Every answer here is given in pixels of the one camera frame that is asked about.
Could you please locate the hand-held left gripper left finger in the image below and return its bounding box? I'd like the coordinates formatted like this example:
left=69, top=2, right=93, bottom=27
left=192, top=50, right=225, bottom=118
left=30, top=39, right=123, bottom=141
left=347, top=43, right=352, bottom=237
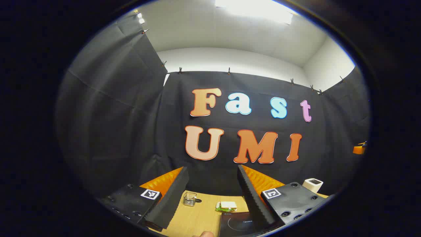
left=99, top=166, right=190, bottom=231

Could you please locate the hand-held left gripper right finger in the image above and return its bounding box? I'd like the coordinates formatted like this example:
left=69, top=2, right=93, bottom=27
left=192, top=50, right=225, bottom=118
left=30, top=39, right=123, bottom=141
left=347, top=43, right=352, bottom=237
left=237, top=165, right=334, bottom=233

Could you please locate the black induction cooktop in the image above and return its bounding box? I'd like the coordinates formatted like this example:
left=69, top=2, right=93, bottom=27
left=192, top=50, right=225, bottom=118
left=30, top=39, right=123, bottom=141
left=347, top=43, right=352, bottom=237
left=218, top=212, right=263, bottom=237

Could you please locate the sandwich with lettuce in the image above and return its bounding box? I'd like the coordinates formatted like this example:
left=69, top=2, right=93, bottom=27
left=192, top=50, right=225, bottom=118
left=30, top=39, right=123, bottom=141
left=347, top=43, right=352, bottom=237
left=215, top=201, right=237, bottom=213

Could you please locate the white toaster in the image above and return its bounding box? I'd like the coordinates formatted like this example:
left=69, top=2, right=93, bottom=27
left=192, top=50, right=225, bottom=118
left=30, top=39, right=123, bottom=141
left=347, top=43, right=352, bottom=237
left=302, top=178, right=324, bottom=193

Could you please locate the black backdrop cloth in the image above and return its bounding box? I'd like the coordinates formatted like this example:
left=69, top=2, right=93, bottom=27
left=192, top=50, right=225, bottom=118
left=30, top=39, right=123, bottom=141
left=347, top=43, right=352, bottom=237
left=55, top=13, right=371, bottom=211

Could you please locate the row of black cloth clips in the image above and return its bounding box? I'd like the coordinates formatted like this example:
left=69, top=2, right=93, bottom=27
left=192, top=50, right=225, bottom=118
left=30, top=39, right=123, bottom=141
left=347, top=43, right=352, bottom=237
left=142, top=29, right=346, bottom=95

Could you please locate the large ceiling light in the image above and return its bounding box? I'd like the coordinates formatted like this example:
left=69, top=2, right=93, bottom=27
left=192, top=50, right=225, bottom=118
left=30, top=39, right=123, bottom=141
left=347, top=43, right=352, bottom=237
left=215, top=0, right=293, bottom=25

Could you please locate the wire mesh holder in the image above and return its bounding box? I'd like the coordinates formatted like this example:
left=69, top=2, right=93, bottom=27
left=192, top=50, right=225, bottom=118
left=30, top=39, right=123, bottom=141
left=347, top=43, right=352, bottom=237
left=183, top=192, right=197, bottom=207

